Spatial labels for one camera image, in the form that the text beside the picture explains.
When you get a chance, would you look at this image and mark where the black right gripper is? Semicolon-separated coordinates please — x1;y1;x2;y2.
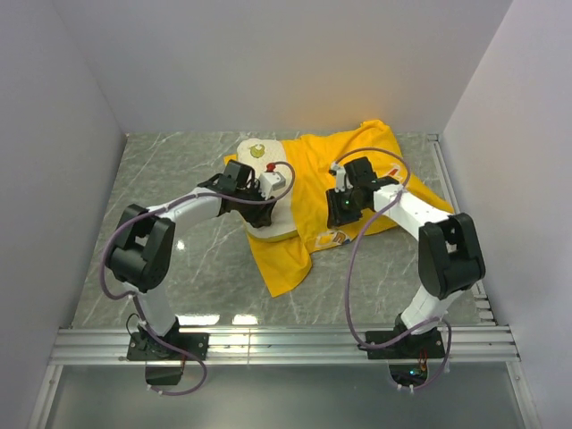
326;187;366;229

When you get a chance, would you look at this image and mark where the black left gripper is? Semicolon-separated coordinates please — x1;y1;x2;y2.
236;181;278;229

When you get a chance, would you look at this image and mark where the cream dotted foam pillow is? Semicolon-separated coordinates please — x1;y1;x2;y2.
236;139;298;242

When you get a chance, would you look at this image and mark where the yellow printed pillowcase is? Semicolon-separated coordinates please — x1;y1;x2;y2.
223;120;453;298

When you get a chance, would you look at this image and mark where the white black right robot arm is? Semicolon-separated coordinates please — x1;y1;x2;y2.
326;156;486;358

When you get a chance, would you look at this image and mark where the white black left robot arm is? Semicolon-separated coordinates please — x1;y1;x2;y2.
99;161;292;359

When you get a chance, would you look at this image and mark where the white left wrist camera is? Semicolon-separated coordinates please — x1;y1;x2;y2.
258;163;286;199

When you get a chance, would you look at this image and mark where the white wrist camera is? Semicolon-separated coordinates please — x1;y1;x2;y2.
258;163;286;199
329;162;351;193

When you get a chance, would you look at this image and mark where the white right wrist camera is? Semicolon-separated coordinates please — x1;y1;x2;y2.
329;162;351;193

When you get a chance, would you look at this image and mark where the aluminium front mounting rail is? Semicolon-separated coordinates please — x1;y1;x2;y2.
48;325;520;366

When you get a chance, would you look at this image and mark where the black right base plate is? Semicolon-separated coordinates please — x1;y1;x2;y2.
359;328;448;388

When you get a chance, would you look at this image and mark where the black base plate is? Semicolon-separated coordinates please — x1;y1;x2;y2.
127;332;210;388
359;328;448;388

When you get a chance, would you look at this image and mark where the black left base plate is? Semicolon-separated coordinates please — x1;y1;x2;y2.
127;332;210;388

